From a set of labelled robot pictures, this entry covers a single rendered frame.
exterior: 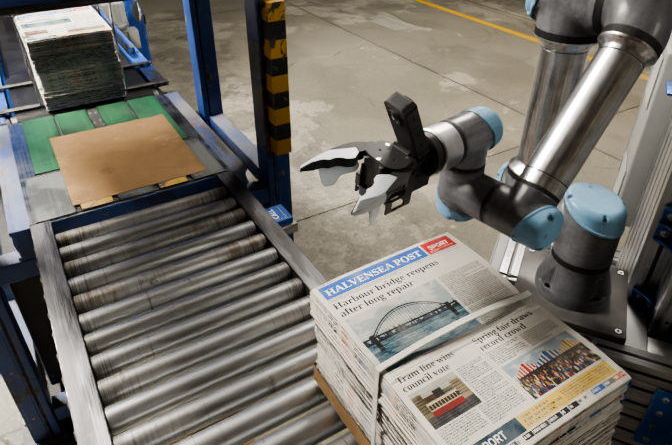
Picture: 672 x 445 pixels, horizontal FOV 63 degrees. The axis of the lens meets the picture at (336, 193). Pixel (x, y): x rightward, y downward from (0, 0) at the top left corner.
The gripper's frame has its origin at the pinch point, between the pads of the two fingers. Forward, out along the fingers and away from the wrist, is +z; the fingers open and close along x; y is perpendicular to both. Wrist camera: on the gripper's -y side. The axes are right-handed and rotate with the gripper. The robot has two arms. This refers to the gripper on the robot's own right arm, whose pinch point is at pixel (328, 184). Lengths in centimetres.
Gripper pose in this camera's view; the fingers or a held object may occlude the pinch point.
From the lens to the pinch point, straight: 74.2
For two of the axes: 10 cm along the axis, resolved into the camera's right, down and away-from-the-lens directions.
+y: -0.9, 7.8, 6.3
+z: -7.7, 3.5, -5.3
